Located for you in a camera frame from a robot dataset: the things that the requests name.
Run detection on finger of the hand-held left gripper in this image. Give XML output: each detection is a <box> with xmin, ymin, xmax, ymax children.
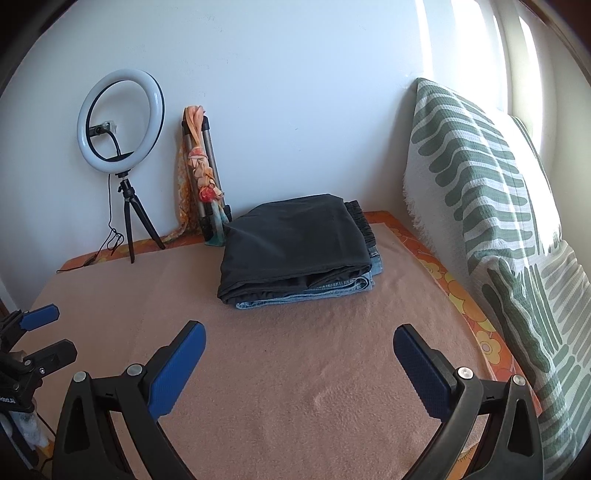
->
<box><xmin>18</xmin><ymin>340</ymin><xmax>78</xmax><ymax>377</ymax></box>
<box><xmin>8</xmin><ymin>304</ymin><xmax>61</xmax><ymax>341</ymax></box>

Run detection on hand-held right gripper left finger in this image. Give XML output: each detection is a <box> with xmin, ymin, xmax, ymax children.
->
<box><xmin>52</xmin><ymin>320</ymin><xmax>207</xmax><ymax>480</ymax></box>

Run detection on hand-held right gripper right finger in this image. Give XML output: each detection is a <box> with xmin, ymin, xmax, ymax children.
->
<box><xmin>392</xmin><ymin>323</ymin><xmax>542</xmax><ymax>480</ymax></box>

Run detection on dark grey pants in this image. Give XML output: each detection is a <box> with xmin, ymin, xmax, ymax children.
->
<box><xmin>217</xmin><ymin>193</ymin><xmax>377</xmax><ymax>306</ymax></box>

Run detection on person's left hand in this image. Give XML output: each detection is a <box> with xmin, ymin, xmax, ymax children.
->
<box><xmin>13</xmin><ymin>408</ymin><xmax>49</xmax><ymax>450</ymax></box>

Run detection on folded blue jeans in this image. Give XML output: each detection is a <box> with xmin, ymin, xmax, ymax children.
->
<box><xmin>235</xmin><ymin>244</ymin><xmax>385</xmax><ymax>311</ymax></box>

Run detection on green leaf pattern pillow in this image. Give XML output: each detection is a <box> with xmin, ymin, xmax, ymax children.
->
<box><xmin>403</xmin><ymin>78</ymin><xmax>565</xmax><ymax>278</ymax></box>
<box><xmin>467</xmin><ymin>239</ymin><xmax>591</xmax><ymax>480</ymax></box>

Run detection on small black tripod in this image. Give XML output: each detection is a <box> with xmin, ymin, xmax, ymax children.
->
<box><xmin>115</xmin><ymin>172</ymin><xmax>166</xmax><ymax>265</ymax></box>

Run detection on orange patterned scarf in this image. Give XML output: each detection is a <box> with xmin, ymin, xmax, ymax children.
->
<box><xmin>161</xmin><ymin>138</ymin><xmax>192</xmax><ymax>245</ymax></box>

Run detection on folded silver tripod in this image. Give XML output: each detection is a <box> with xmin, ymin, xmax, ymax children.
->
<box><xmin>181</xmin><ymin>115</ymin><xmax>232</xmax><ymax>243</ymax></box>

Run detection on white ring light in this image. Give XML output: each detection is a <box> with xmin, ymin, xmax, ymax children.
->
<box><xmin>76</xmin><ymin>68</ymin><xmax>166</xmax><ymax>176</ymax></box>

